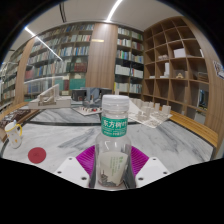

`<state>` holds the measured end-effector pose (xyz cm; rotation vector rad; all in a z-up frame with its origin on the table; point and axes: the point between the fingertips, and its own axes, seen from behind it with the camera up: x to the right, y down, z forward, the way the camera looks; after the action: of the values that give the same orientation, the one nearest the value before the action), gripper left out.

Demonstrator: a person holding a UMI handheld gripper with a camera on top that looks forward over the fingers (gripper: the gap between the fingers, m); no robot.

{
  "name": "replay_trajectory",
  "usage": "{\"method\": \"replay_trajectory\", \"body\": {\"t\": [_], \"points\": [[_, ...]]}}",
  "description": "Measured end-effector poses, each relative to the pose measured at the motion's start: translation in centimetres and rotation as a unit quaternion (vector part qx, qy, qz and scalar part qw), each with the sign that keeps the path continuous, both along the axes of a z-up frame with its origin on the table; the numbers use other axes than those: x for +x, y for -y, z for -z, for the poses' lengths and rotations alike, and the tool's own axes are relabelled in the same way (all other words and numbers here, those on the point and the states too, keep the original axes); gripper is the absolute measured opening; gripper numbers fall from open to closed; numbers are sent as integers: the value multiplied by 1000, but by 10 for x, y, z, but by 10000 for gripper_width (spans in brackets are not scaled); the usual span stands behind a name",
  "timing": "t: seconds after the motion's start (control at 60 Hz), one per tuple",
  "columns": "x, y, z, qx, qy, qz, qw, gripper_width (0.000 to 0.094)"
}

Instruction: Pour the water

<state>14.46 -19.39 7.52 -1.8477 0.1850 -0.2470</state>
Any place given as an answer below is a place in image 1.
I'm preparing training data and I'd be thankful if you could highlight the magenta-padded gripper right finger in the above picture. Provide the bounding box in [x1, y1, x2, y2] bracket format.
[128, 145, 172, 190]

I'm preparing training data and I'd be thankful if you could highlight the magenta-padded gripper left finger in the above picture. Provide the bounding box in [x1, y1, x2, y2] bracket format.
[53, 145, 98, 190]

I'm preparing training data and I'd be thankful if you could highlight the clear plastic bottle green label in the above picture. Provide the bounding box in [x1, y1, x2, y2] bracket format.
[89, 94, 136, 190]

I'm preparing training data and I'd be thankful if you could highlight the flat round red coaster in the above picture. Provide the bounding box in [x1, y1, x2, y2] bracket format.
[27, 146, 48, 164]

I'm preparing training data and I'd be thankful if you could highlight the white architectural model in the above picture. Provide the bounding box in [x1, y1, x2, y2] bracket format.
[128, 98, 174, 130]

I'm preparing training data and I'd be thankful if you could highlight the white cup yellow rim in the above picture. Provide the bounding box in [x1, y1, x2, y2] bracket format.
[3, 119, 24, 150]

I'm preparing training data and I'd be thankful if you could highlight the dark grey building model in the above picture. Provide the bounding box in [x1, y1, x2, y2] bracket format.
[70, 87, 113, 116]

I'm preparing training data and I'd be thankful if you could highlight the beige architectural model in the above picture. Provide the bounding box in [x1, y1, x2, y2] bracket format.
[28, 83, 73, 110]

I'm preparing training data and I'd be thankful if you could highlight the wooden cubby shelf unit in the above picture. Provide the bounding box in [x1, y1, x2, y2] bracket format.
[142, 15, 215, 125]

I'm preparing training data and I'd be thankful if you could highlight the glass-fronted bookshelf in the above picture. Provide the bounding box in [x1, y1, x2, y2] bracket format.
[0, 49, 18, 111]

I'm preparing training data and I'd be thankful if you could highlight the straight ceiling light strip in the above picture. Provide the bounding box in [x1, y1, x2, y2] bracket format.
[105, 0, 124, 23]

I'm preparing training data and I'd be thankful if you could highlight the narrow wall bookshelf with books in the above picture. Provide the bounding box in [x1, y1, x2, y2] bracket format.
[114, 25, 145, 98]

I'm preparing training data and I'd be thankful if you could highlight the wide wall bookshelf with books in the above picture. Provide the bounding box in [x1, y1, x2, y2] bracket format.
[23, 22, 96, 101]

